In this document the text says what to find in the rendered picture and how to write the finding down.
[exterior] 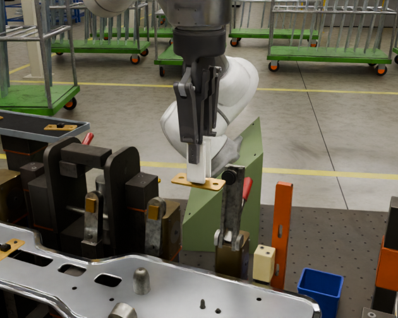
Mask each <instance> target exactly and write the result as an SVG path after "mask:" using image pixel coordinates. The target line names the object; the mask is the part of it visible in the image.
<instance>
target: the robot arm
mask: <svg viewBox="0 0 398 318"><path fill-rule="evenodd" d="M136 1H137V0H83V2H84V4H85V6H86V7H87V8H88V9H89V10H90V11H91V12H92V13H93V14H95V15H96V16H99V17H102V18H112V17H114V16H117V15H120V14H121V13H123V12H125V11H126V10H127V9H128V7H129V6H131V5H132V4H133V3H135V2H136ZM157 2H158V4H159V5H160V7H161V8H162V10H163V12H164V14H165V15H166V17H167V20H168V22H169V23H170V24H171V26H172V27H173V51H174V53H175V54H176V55H177V56H181V57H182V58H183V66H182V71H181V72H182V79H181V81H175V82H174V84H173V89H174V92H175V95H176V101H174V102H173V103H172V104H171V105H170V106H169V107H168V109H167V110H166V111H165V112H164V114H163V116H162V117H161V119H160V124H161V127H162V130H163V133H164V135H165V136H166V138H167V140H168V141H169V142H170V144H171V145H172V146H173V147H174V148H175V150H176V151H177V152H178V153H180V154H181V155H182V156H183V157H184V158H185V159H187V181H188V182H195V183H199V184H204V183H205V178H213V179H216V178H217V177H218V176H219V175H220V174H221V173H222V172H223V171H224V167H225V166H226V165H227V164H233V163H234V162H236V161H237V160H238V159H239V157H240V154H239V152H240V147H241V142H242V140H243V137H242V136H238V137H237V138H235V139H234V140H231V139H229V138H228V137H227V136H226V135H225V134H224V133H225V131H226V129H227V127H228V125H229V124H230V123H231V122H232V121H233V120H234V119H235V118H236V117H237V116H238V115H239V114H240V113H241V112H242V111H243V109H244V108H245V107H246V106H247V104H248V103H249V102H250V100H251V99H252V98H253V96H254V94H255V92H256V89H257V86H258V81H259V77H258V72H257V70H256V68H255V67H254V65H252V63H250V62H249V61H247V60H246V59H243V58H240V57H233V58H232V57H230V56H225V54H224V53H225V51H226V30H224V28H223V27H222V25H227V24H230V22H231V7H232V0H157Z"/></svg>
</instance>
